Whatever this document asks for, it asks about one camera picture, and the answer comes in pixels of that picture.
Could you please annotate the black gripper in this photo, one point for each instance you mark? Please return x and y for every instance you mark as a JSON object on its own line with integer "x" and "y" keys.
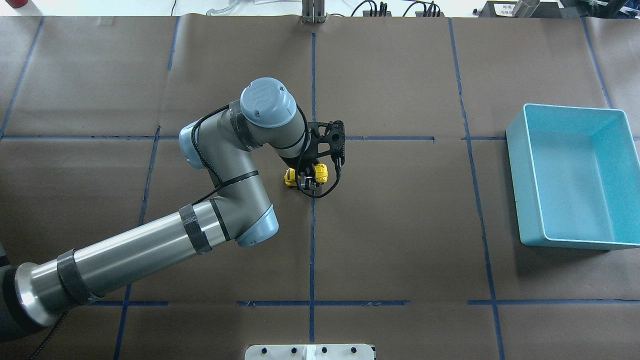
{"x": 294, "y": 163}

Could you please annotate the aluminium frame post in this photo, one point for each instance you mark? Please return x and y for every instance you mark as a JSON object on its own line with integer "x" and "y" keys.
{"x": 313, "y": 12}

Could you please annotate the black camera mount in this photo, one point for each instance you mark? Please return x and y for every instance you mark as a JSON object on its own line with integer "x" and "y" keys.
{"x": 325, "y": 140}

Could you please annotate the red fire extinguisher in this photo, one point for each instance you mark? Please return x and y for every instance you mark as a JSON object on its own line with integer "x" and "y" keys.
{"x": 17, "y": 4}

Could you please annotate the teal plastic bin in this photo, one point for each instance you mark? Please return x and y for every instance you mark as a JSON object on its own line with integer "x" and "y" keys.
{"x": 575, "y": 177}

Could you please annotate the black power strip upper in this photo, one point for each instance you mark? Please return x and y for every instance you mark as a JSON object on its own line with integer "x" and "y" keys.
{"x": 376, "y": 10}

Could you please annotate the yellow beetle toy car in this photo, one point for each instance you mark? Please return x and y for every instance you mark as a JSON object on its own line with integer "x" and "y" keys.
{"x": 321, "y": 175}

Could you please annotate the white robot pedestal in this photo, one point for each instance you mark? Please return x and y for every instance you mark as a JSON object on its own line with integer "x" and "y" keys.
{"x": 331, "y": 351}

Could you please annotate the black power strip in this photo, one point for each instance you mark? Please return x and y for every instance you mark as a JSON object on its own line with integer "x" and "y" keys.
{"x": 429, "y": 10}
{"x": 376, "y": 10}

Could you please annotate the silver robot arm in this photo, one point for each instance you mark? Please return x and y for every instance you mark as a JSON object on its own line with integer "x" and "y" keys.
{"x": 35, "y": 296}

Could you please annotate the black power strip lower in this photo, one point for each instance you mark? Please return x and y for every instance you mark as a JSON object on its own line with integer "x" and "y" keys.
{"x": 429, "y": 10}

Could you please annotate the silver metal cup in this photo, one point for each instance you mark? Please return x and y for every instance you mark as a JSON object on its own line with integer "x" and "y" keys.
{"x": 525, "y": 8}

